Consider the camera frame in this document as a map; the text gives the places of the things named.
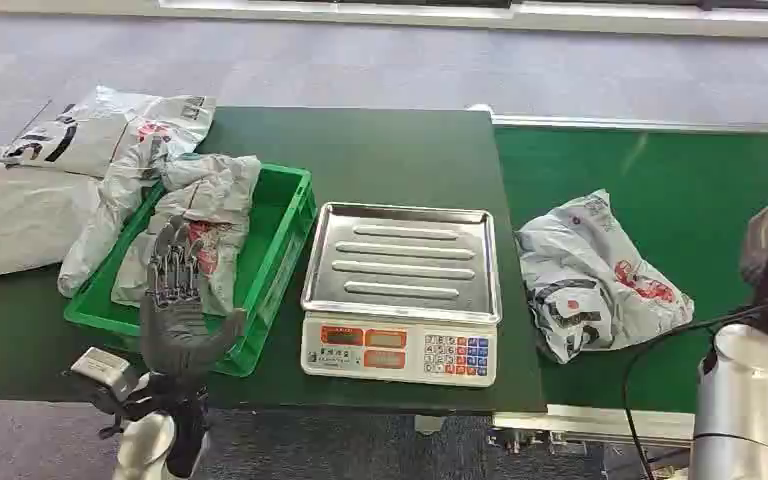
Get narrow crumpled grey parcel bag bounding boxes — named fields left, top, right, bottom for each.
left=57, top=129, right=183, bottom=299

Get white electronic scale steel tray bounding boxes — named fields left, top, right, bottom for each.
left=299, top=201, right=503, bottom=389

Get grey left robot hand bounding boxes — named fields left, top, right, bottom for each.
left=139, top=215, right=248, bottom=382

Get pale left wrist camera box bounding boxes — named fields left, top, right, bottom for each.
left=68, top=347, right=135, bottom=400

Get large flat white parcel bag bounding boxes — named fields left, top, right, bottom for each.
left=0, top=144, right=104, bottom=284

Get grey parcel bag black stripes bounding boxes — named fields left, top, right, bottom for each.
left=0, top=85, right=217, bottom=181

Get green plastic crate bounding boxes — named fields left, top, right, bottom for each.
left=63, top=162, right=318, bottom=378

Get black cable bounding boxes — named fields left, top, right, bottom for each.
left=621, top=303, right=768, bottom=480

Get grey parcel bag red print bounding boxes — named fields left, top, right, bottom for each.
left=110, top=152, right=263, bottom=317

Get green conveyor belt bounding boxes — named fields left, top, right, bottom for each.
left=489, top=113, right=768, bottom=453

